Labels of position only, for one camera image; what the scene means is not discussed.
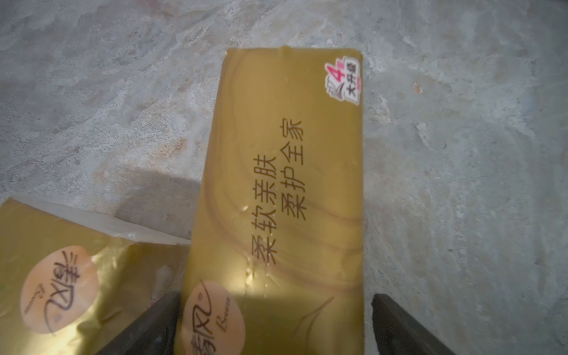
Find gold tissue pack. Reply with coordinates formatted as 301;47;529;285
175;47;364;354
1;197;190;354

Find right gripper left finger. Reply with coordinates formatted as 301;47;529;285
98;291;180;355

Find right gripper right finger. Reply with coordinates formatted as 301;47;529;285
372;294;455;355

